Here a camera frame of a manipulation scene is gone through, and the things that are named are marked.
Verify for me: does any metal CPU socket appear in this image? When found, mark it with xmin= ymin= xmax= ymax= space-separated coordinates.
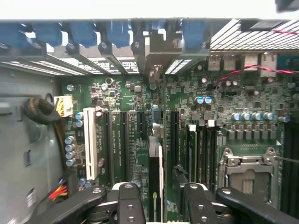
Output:
xmin=218 ymin=147 xmax=281 ymax=208

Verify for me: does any long black expansion slot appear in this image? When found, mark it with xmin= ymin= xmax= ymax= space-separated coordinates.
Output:
xmin=171 ymin=111 xmax=181 ymax=165
xmin=102 ymin=111 xmax=114 ymax=185

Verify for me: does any white expansion slot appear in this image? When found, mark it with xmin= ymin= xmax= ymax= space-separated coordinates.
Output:
xmin=83 ymin=106 xmax=99 ymax=181

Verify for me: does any short black expansion slot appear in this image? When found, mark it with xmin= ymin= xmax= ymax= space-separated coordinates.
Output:
xmin=137 ymin=111 xmax=145 ymax=134

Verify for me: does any socket locking lever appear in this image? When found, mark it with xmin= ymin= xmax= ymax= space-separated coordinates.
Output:
xmin=274 ymin=155 xmax=299 ymax=164

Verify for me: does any green motherboard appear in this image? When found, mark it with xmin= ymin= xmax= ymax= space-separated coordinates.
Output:
xmin=56 ymin=55 xmax=299 ymax=210

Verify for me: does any white power connector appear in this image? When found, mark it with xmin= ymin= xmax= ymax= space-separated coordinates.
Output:
xmin=53 ymin=95 xmax=73 ymax=118

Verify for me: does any black open PC case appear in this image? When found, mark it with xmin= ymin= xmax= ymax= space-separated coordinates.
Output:
xmin=0 ymin=0 xmax=299 ymax=224

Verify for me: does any coloured power wire bundle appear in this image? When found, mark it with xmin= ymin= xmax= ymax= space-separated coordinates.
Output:
xmin=48 ymin=178 xmax=71 ymax=203

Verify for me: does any black sleeved power cable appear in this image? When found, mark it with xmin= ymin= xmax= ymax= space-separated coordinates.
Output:
xmin=22 ymin=97 xmax=67 ymax=164

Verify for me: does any red black twisted wire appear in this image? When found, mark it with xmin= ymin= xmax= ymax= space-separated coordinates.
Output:
xmin=214 ymin=28 xmax=299 ymax=88

